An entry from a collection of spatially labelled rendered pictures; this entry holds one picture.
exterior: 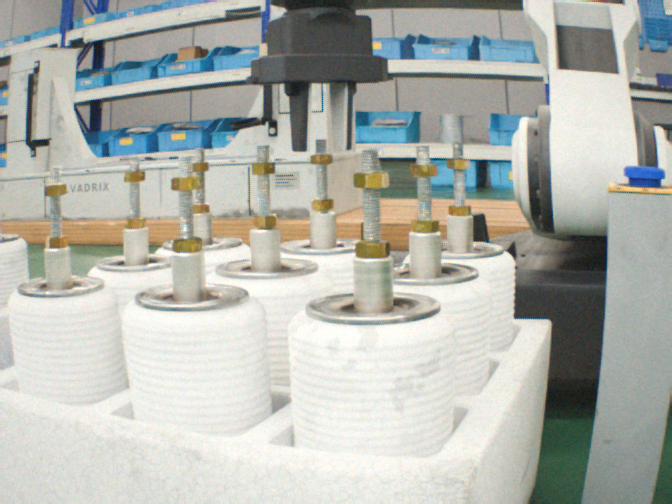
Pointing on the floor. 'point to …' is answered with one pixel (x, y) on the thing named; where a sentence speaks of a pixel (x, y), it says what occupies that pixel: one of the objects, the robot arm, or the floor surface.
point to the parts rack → (70, 39)
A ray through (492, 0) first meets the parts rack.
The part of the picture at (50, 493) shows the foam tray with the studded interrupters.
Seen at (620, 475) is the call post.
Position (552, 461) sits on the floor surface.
